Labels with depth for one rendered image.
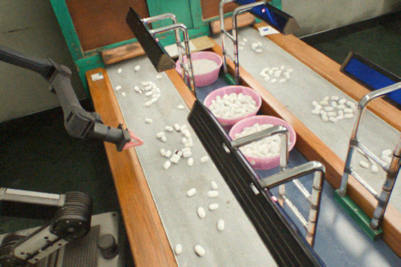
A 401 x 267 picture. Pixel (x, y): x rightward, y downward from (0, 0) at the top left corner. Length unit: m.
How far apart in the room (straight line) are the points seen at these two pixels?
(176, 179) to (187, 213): 0.17
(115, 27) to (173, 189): 1.14
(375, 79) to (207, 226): 0.70
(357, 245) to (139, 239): 0.69
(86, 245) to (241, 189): 0.93
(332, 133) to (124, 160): 0.85
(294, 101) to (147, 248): 0.95
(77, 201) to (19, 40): 1.92
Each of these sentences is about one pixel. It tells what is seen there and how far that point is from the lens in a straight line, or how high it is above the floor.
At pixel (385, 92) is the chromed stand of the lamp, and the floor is 1.12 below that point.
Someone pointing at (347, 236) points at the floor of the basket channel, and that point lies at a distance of 1.27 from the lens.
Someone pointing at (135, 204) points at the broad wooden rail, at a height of 0.76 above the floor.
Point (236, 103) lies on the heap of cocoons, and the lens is 1.68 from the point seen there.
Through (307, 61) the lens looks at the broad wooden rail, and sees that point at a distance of 1.95.
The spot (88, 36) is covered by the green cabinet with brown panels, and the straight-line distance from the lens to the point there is 2.13.
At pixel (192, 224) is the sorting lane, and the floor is 0.74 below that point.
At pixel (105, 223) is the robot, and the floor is 0.47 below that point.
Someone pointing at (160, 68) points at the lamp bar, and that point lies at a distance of 1.38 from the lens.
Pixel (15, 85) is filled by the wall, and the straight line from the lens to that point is 3.20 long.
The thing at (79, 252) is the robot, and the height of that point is 0.47.
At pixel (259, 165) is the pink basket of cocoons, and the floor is 0.71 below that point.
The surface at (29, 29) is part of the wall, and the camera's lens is 3.00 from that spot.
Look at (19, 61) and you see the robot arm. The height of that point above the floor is 1.15.
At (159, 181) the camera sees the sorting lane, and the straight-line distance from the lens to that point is 1.34.
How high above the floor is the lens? 1.70
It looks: 39 degrees down
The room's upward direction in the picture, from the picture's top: 9 degrees counter-clockwise
